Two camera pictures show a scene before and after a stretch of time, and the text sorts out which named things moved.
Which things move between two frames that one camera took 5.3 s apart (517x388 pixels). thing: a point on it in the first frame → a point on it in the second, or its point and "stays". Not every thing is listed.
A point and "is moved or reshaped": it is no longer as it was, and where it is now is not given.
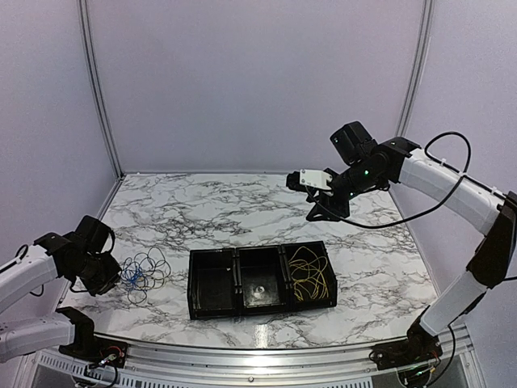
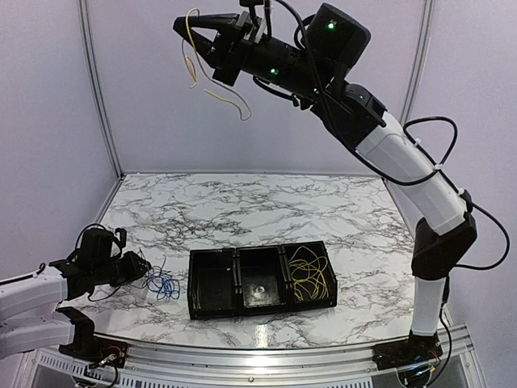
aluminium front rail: (153, 365) stays
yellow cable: (308, 272) stays
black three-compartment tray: (297, 275) stays
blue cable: (132, 276) is moved or reshaped
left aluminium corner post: (83, 7) stays
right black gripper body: (343, 208) → (231, 61)
